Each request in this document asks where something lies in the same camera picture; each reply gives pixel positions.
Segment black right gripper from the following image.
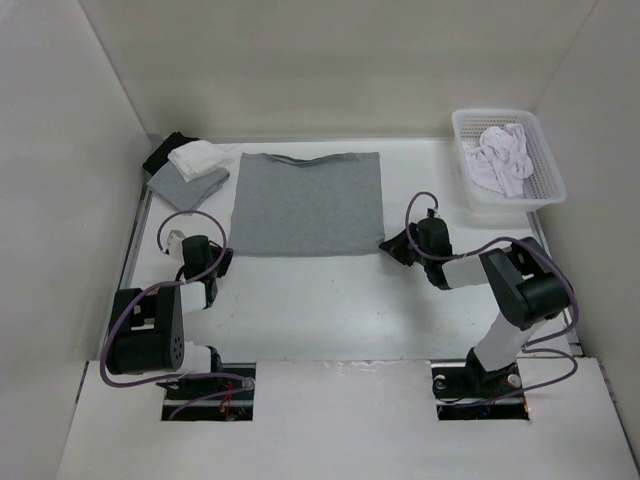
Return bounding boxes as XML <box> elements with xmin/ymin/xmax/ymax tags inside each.
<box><xmin>380</xmin><ymin>222</ymin><xmax>431</xmax><ymax>266</ymax></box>

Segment grey tank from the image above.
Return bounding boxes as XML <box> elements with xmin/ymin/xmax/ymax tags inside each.
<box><xmin>229</xmin><ymin>152</ymin><xmax>385</xmax><ymax>257</ymax></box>
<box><xmin>147</xmin><ymin>163</ymin><xmax>230</xmax><ymax>211</ymax></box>

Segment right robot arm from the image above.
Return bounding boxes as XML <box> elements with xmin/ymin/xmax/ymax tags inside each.
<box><xmin>379</xmin><ymin>216</ymin><xmax>573</xmax><ymax>400</ymax></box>

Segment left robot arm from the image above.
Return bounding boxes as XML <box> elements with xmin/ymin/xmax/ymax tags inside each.
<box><xmin>106</xmin><ymin>230</ymin><xmax>234</xmax><ymax>399</ymax></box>

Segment folded grey tank top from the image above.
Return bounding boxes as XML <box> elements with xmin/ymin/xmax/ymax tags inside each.
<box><xmin>147</xmin><ymin>163</ymin><xmax>230</xmax><ymax>211</ymax></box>

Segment folded white tank top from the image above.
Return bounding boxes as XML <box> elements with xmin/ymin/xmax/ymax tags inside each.
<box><xmin>168</xmin><ymin>140</ymin><xmax>233</xmax><ymax>183</ymax></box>

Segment folded black tank top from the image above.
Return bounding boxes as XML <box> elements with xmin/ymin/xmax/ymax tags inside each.
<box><xmin>142</xmin><ymin>132</ymin><xmax>198</xmax><ymax>177</ymax></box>

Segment white tank top in basket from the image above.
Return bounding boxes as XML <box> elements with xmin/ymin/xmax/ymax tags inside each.
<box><xmin>465</xmin><ymin>123</ymin><xmax>534</xmax><ymax>198</ymax></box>

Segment white plastic basket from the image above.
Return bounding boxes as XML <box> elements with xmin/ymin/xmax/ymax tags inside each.
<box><xmin>451</xmin><ymin>109</ymin><xmax>567</xmax><ymax>214</ymax></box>

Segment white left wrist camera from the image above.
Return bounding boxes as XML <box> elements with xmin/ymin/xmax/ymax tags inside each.
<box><xmin>163</xmin><ymin>229</ymin><xmax>186</xmax><ymax>261</ymax></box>

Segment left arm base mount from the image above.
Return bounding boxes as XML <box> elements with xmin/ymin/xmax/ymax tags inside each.
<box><xmin>158</xmin><ymin>378</ymin><xmax>255</xmax><ymax>422</ymax></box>

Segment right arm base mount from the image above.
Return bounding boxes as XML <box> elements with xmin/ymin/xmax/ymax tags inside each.
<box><xmin>431</xmin><ymin>362</ymin><xmax>529</xmax><ymax>421</ymax></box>

